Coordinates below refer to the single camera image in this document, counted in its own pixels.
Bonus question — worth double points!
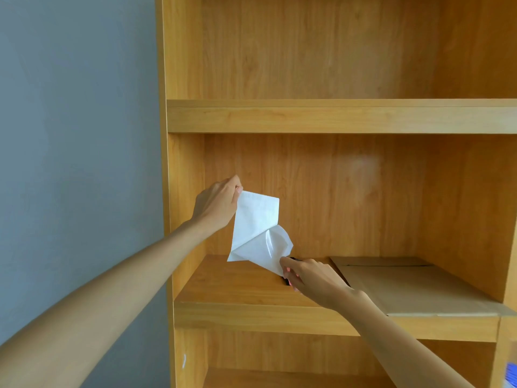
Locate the person's right hand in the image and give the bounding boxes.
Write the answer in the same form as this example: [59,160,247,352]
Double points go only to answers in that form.
[279,256,371,311]

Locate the person's left hand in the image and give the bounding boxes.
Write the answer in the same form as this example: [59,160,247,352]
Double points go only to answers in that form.
[191,175,244,234]

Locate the white paper sheet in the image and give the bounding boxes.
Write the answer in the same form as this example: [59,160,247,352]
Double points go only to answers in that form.
[227,191,294,277]

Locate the small black object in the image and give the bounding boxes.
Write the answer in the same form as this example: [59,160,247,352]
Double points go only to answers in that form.
[285,258,301,287]

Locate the person's right forearm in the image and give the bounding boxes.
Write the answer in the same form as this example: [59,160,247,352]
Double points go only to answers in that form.
[333,291,475,388]

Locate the person's left forearm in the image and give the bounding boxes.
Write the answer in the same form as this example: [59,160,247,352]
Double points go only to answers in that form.
[0,217,212,388]

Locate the wooden bookshelf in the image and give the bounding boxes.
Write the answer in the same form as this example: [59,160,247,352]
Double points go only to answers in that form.
[155,0,517,388]

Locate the brown cardboard sheet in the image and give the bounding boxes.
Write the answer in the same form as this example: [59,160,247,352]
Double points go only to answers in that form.
[330,256,517,317]

